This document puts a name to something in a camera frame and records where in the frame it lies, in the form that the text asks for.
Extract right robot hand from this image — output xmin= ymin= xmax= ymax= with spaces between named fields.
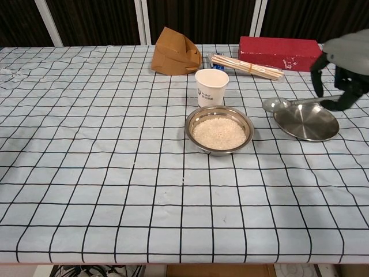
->
xmin=310 ymin=28 xmax=369 ymax=113

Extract metal spoon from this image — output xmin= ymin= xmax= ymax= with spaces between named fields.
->
xmin=261 ymin=96 xmax=344 ymax=113

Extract white paper cup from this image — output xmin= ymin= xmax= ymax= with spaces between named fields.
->
xmin=194 ymin=69 xmax=230 ymax=108

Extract metal bowl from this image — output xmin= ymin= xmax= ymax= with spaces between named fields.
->
xmin=184 ymin=105 xmax=255 ymax=158

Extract red rectangular box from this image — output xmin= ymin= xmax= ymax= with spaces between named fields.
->
xmin=238 ymin=36 xmax=324 ymax=73

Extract round metal plate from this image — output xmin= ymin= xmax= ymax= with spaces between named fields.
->
xmin=273 ymin=103 xmax=340 ymax=142

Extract bundle of wooden sticks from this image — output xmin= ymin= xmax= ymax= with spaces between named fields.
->
xmin=210 ymin=55 xmax=285 ymax=82

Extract toothpaste tube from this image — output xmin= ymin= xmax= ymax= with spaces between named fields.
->
xmin=205 ymin=52 xmax=227 ymax=72

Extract brown cloth pouch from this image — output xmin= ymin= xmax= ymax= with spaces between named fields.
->
xmin=151 ymin=27 xmax=202 ymax=76

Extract checked tablecloth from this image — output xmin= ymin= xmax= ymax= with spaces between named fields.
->
xmin=0 ymin=43 xmax=369 ymax=265

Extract white frame post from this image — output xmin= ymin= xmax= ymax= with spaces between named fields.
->
xmin=36 ymin=0 xmax=65 ymax=47
xmin=248 ymin=0 xmax=268 ymax=44
xmin=133 ymin=0 xmax=152 ymax=46

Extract floor cables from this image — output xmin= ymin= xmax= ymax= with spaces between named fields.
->
xmin=49 ymin=264 xmax=145 ymax=277

